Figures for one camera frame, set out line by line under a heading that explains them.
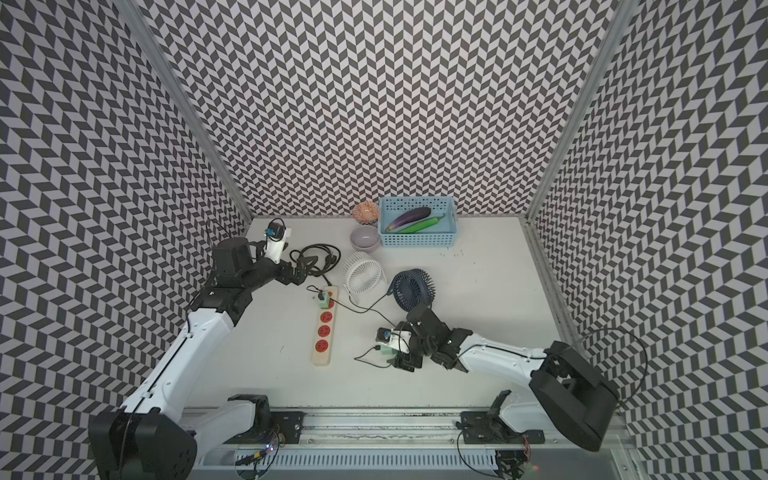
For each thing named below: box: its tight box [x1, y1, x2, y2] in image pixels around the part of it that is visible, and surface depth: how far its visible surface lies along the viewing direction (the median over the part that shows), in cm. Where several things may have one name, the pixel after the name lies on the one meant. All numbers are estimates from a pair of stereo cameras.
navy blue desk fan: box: [386, 268, 436, 312], surface depth 91 cm
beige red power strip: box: [312, 285, 339, 366], surface depth 88 cm
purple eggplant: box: [385, 207, 432, 233], surface depth 116 cm
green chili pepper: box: [396, 213, 446, 234], surface depth 113 cm
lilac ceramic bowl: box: [350, 225, 381, 253], surface depth 110 cm
